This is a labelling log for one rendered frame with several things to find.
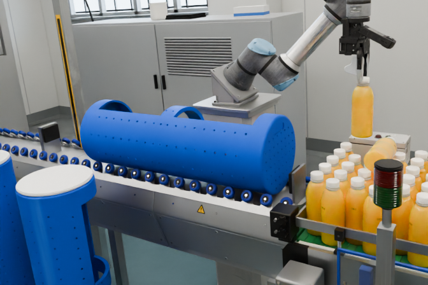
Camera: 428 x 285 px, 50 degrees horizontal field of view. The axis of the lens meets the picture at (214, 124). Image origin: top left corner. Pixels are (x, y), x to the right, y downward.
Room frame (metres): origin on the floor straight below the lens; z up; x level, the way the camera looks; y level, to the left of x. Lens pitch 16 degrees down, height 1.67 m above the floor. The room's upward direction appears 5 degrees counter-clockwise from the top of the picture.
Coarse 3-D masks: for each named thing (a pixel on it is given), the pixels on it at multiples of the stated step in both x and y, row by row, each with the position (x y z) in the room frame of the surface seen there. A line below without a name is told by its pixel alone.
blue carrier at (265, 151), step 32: (96, 128) 1.85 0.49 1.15; (128, 128) 1.76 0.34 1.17; (160, 128) 1.68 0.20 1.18; (192, 128) 1.60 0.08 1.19; (224, 128) 1.54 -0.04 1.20; (256, 128) 1.48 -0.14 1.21; (288, 128) 1.59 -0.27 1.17; (96, 160) 1.92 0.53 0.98; (128, 160) 1.76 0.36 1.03; (160, 160) 1.65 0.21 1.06; (192, 160) 1.56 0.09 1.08; (224, 160) 1.48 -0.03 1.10; (256, 160) 1.42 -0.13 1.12; (288, 160) 1.58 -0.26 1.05
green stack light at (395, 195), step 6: (378, 186) 0.96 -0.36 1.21; (402, 186) 0.95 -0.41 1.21; (378, 192) 0.96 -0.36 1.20; (384, 192) 0.95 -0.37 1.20; (390, 192) 0.94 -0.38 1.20; (396, 192) 0.94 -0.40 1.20; (402, 192) 0.96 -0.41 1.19; (378, 198) 0.96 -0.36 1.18; (384, 198) 0.95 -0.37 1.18; (390, 198) 0.94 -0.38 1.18; (396, 198) 0.94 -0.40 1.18; (402, 198) 0.96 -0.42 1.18; (378, 204) 0.96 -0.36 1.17; (384, 204) 0.95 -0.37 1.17; (390, 204) 0.94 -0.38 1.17; (396, 204) 0.94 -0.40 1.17
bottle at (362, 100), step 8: (360, 88) 1.48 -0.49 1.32; (368, 88) 1.47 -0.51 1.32; (352, 96) 1.50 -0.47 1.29; (360, 96) 1.47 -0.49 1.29; (368, 96) 1.46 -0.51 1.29; (352, 104) 1.49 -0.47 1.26; (360, 104) 1.47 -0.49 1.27; (368, 104) 1.46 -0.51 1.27; (352, 112) 1.49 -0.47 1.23; (360, 112) 1.47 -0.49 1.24; (368, 112) 1.46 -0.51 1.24; (352, 120) 1.49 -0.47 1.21; (360, 120) 1.47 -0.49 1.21; (368, 120) 1.46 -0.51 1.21; (352, 128) 1.49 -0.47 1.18; (360, 128) 1.47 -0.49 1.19; (368, 128) 1.46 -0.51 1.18; (360, 136) 1.47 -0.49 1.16; (368, 136) 1.46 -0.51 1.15
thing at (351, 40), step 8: (344, 24) 1.53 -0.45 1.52; (352, 24) 1.50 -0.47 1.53; (360, 24) 1.49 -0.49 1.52; (344, 32) 1.53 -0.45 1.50; (352, 32) 1.51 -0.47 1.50; (344, 40) 1.50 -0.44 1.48; (352, 40) 1.48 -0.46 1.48; (360, 40) 1.47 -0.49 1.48; (368, 40) 1.50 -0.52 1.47; (344, 48) 1.51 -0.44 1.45; (352, 48) 1.49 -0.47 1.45; (368, 48) 1.51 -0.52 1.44
